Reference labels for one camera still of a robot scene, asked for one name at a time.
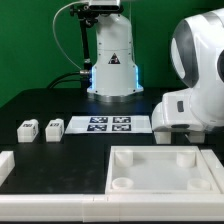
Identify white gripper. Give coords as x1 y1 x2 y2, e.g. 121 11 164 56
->
152 91 203 132

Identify black cables at base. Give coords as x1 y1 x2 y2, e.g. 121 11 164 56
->
46 69 92 90

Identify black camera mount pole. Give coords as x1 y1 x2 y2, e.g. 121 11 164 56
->
69 4 98 73

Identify white camera cable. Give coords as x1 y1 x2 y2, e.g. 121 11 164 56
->
52 0 90 72

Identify white square table top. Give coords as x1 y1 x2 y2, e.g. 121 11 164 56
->
105 146 221 194

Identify white U-shaped obstacle fence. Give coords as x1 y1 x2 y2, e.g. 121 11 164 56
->
0 149 224 222

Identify grey camera on pole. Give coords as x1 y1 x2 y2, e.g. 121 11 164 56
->
89 0 121 10

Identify white sheet with AprilTags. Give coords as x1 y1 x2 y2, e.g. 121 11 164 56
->
65 115 152 134

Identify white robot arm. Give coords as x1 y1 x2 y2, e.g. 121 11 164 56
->
88 8 224 132

